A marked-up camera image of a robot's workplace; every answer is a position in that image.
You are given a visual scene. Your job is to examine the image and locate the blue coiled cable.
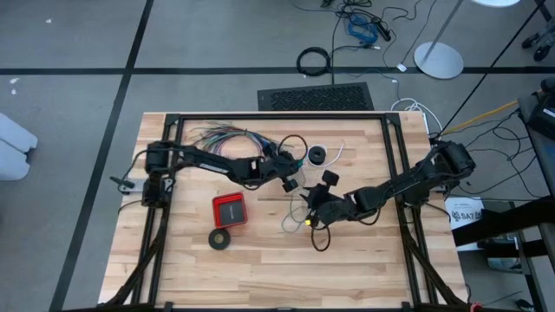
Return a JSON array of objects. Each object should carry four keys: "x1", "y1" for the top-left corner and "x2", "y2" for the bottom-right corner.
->
[{"x1": 346, "y1": 13, "x2": 379, "y2": 44}]

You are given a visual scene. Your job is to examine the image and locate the white round lamp head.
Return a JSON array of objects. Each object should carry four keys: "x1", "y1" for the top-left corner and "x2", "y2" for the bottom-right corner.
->
[{"x1": 471, "y1": 0, "x2": 522, "y2": 9}]

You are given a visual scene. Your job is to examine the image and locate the white round lamp base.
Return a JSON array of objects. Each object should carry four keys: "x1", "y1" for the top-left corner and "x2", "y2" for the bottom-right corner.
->
[{"x1": 413, "y1": 0, "x2": 465, "y2": 81}]

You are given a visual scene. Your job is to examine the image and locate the black power adapter cable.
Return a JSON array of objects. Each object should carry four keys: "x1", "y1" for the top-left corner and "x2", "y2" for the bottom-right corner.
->
[{"x1": 291, "y1": 0, "x2": 430, "y2": 51}]

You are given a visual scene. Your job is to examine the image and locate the yellow floor cable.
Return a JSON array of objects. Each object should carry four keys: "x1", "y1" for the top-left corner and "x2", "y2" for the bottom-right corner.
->
[{"x1": 440, "y1": 100, "x2": 520, "y2": 136}]

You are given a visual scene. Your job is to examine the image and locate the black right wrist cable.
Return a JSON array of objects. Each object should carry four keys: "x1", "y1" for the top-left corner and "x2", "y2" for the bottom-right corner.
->
[{"x1": 310, "y1": 224, "x2": 332, "y2": 253}]

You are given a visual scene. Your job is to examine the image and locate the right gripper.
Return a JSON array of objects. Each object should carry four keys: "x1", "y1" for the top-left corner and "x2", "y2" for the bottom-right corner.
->
[{"x1": 300, "y1": 169, "x2": 352, "y2": 226}]

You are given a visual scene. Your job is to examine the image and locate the red square tray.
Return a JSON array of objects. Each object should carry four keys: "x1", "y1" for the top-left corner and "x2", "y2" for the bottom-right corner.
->
[{"x1": 211, "y1": 192, "x2": 249, "y2": 230}]

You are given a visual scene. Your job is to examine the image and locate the green cord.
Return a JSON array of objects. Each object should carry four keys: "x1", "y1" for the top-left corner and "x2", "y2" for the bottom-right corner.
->
[{"x1": 280, "y1": 158, "x2": 314, "y2": 235}]

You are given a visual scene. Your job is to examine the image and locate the black desk device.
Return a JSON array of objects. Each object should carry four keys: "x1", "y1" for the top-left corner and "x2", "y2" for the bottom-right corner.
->
[{"x1": 518, "y1": 77, "x2": 555, "y2": 142}]

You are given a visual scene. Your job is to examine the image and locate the black caster base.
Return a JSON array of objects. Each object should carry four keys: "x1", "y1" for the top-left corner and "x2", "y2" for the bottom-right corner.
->
[{"x1": 521, "y1": 19, "x2": 555, "y2": 62}]

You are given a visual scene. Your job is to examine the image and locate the white floor cable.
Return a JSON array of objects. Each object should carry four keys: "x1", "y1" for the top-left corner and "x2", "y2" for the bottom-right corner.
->
[{"x1": 390, "y1": 97, "x2": 443, "y2": 140}]

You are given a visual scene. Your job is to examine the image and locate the black tape roll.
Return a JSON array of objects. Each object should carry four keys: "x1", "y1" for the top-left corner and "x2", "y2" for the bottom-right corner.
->
[{"x1": 207, "y1": 227, "x2": 232, "y2": 251}]

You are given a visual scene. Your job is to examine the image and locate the black coiled floor cable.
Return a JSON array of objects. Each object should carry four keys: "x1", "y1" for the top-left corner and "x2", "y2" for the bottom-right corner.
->
[{"x1": 296, "y1": 46, "x2": 333, "y2": 78}]

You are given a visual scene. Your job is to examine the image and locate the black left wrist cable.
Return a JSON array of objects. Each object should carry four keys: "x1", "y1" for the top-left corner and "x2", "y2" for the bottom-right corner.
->
[{"x1": 277, "y1": 133, "x2": 310, "y2": 168}]

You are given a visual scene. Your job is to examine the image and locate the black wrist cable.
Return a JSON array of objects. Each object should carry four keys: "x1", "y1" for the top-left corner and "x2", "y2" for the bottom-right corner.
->
[
  {"x1": 310, "y1": 224, "x2": 332, "y2": 253},
  {"x1": 277, "y1": 133, "x2": 310, "y2": 168}
]

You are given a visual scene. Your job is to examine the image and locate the black floor vent grille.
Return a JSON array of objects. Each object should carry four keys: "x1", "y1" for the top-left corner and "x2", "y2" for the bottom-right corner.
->
[{"x1": 257, "y1": 81, "x2": 375, "y2": 112}]

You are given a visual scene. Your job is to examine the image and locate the black side workbench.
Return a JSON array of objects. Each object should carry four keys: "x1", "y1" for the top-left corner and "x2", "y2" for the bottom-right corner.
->
[{"x1": 450, "y1": 93, "x2": 555, "y2": 312}]

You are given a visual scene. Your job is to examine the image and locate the multicolour wire bundle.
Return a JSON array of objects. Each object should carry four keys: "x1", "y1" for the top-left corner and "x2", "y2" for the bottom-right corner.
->
[{"x1": 190, "y1": 120, "x2": 278, "y2": 157}]

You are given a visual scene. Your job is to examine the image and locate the white cord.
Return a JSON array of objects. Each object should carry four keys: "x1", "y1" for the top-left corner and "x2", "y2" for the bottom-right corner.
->
[{"x1": 307, "y1": 142, "x2": 345, "y2": 169}]

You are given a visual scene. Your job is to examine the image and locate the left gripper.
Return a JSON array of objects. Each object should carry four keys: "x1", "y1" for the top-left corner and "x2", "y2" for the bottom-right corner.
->
[{"x1": 259, "y1": 145, "x2": 304, "y2": 194}]

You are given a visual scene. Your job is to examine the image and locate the white paper sign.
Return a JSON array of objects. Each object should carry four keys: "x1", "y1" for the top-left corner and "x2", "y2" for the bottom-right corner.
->
[{"x1": 444, "y1": 197, "x2": 485, "y2": 252}]

